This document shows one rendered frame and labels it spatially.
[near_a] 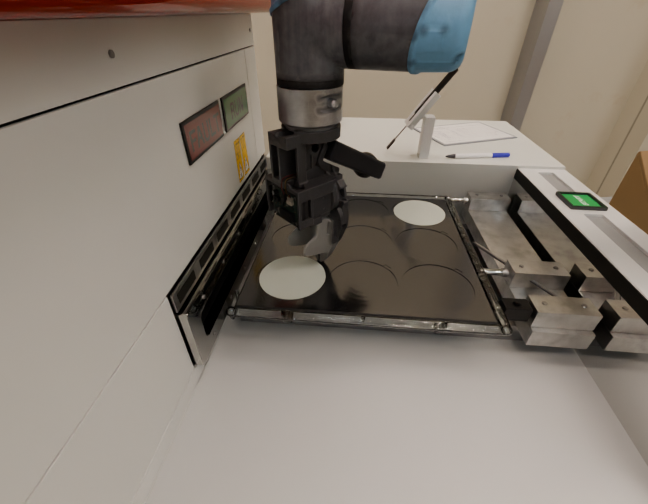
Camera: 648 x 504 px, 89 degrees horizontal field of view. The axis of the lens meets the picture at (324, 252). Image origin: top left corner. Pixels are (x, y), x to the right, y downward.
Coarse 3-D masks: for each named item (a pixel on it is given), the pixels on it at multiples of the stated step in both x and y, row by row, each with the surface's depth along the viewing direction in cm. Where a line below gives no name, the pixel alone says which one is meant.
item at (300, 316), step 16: (288, 320) 44; (304, 320) 43; (320, 320) 43; (336, 320) 43; (352, 320) 43; (368, 320) 43; (384, 320) 42; (400, 320) 42; (416, 320) 42; (432, 320) 42
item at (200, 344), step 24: (264, 192) 69; (240, 216) 56; (264, 216) 70; (216, 264) 46; (240, 264) 57; (192, 312) 39; (216, 312) 48; (192, 336) 40; (216, 336) 47; (192, 360) 43
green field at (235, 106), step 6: (240, 90) 54; (234, 96) 51; (240, 96) 54; (228, 102) 49; (234, 102) 52; (240, 102) 54; (246, 102) 57; (228, 108) 49; (234, 108) 52; (240, 108) 54; (246, 108) 57; (228, 114) 49; (234, 114) 52; (240, 114) 54; (228, 120) 49; (234, 120) 52; (228, 126) 50
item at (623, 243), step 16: (528, 176) 65; (544, 176) 66; (560, 176) 65; (544, 192) 59; (592, 192) 59; (560, 208) 55; (608, 208) 55; (576, 224) 50; (592, 224) 50; (608, 224) 51; (624, 224) 50; (592, 240) 47; (608, 240) 47; (624, 240) 48; (640, 240) 47; (608, 256) 44; (624, 256) 44; (640, 256) 45; (624, 272) 41; (640, 272) 41; (640, 288) 39
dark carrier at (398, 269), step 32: (288, 224) 62; (352, 224) 62; (384, 224) 62; (448, 224) 62; (352, 256) 54; (384, 256) 54; (416, 256) 54; (448, 256) 54; (256, 288) 48; (320, 288) 48; (352, 288) 48; (384, 288) 48; (416, 288) 48; (448, 288) 48; (480, 288) 48; (448, 320) 43; (480, 320) 43
